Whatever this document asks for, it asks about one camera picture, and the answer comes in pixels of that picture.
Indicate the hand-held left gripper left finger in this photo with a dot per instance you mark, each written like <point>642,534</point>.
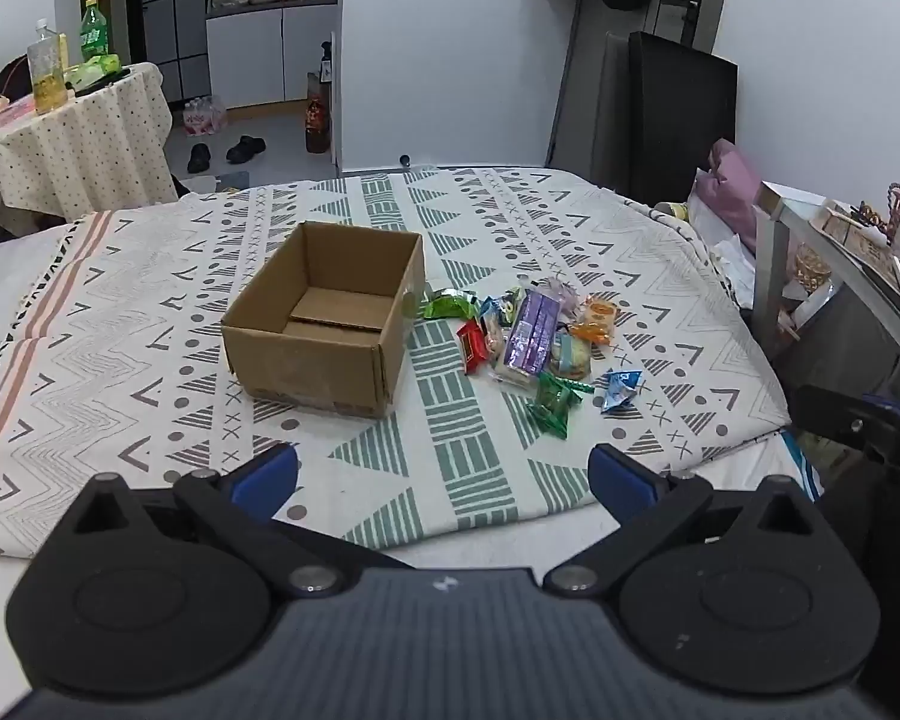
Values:
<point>266,476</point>

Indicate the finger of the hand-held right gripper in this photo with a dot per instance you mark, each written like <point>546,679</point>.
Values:
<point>832,412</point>

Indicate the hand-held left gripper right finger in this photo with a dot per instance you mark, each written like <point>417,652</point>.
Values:
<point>622,484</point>

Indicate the blue snack packet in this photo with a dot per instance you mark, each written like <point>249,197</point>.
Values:
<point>619,390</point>

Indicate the dark green snack packet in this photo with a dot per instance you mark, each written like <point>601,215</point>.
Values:
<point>555,405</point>

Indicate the brown cardboard box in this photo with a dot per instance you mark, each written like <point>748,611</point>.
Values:
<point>322,345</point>

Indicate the orange snack packet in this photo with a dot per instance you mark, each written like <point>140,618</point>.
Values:
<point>602,309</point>
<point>589,332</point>

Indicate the cream cake packet purple-blue label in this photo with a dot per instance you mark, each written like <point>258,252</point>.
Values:
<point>532,330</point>

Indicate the clear pink snack packet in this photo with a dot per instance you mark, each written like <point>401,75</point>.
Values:
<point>566,294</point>

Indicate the red snack packet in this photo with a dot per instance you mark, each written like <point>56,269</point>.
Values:
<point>471,345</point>

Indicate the small teal snack packet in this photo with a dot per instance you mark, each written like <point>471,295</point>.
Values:
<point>499,309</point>

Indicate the light green snack packet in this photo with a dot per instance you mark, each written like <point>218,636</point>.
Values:
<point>450,306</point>

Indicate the grey side table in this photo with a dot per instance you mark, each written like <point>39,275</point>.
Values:
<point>832,255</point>

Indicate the pink pillow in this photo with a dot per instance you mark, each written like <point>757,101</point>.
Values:
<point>735,187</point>

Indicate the grey floor mat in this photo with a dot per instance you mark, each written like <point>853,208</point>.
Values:
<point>232,181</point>

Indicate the black slipper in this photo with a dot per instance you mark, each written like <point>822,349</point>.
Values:
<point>199,157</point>
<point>245,148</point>

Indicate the black folding panel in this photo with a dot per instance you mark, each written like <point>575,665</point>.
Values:
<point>682,120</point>

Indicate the dark bottle with red label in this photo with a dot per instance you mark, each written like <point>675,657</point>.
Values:
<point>316,120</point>

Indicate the pack of water bottles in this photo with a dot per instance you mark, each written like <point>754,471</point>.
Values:
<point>204,118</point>

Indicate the round table with dotted tablecloth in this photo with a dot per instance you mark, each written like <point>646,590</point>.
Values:
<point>67,150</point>

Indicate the black spray bottle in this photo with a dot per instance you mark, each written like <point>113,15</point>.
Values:
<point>326,60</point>

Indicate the white cabinet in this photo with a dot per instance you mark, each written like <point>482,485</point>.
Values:
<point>270,52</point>

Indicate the light green plastic pack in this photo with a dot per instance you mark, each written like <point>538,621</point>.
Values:
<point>94,71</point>

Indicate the pink box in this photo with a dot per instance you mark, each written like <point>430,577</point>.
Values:
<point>11,109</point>

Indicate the clear bottle with yellow liquid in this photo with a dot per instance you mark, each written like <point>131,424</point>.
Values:
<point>46,71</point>

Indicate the green soda bottle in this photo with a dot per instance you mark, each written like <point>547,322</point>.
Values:
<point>94,34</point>

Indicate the black gridded door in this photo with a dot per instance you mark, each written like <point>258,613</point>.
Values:
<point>176,7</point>

